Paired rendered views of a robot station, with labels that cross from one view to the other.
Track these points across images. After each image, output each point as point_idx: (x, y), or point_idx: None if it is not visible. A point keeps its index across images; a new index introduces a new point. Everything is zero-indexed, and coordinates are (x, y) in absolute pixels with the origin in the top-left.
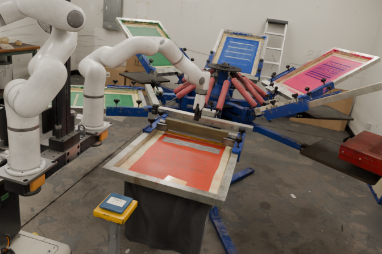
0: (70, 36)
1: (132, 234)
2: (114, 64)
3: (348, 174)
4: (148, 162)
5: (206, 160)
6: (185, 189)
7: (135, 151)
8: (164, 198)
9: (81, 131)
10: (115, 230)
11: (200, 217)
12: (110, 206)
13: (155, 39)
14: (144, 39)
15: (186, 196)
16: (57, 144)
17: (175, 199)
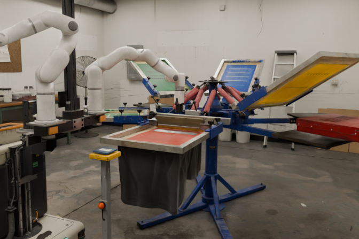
0: (72, 39)
1: (126, 198)
2: (107, 66)
3: (307, 144)
4: (135, 138)
5: (182, 137)
6: (156, 144)
7: (129, 135)
8: (146, 160)
9: (85, 113)
10: (105, 171)
11: (172, 171)
12: (100, 151)
13: (138, 51)
14: (126, 47)
15: (156, 149)
16: (67, 114)
17: (154, 160)
